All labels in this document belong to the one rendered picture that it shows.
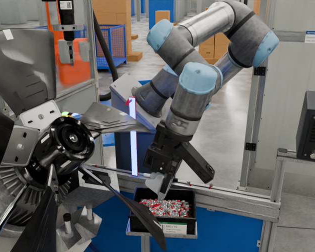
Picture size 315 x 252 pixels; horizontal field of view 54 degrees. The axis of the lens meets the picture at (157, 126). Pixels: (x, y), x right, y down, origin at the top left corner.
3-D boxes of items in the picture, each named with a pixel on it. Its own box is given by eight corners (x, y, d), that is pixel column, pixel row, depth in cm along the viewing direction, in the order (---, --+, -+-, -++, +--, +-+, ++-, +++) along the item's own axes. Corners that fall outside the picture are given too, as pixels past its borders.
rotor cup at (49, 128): (3, 164, 69) (34, 136, 63) (33, 126, 81) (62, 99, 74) (55, 201, 74) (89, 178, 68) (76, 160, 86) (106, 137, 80)
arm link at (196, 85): (223, 70, 69) (215, 77, 61) (206, 113, 74) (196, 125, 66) (191, 57, 71) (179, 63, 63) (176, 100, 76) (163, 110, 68)
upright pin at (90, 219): (85, 223, 88) (83, 204, 85) (89, 218, 90) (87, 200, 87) (91, 224, 87) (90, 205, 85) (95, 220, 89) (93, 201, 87)
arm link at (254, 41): (181, 88, 148) (259, 5, 103) (202, 111, 147) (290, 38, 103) (166, 101, 141) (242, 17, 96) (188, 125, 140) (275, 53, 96)
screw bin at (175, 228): (128, 233, 101) (127, 215, 99) (136, 202, 117) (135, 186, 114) (195, 237, 100) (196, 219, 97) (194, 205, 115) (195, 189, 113)
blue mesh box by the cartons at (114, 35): (75, 72, 710) (71, 27, 673) (95, 62, 826) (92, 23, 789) (112, 74, 697) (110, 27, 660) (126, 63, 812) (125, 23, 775)
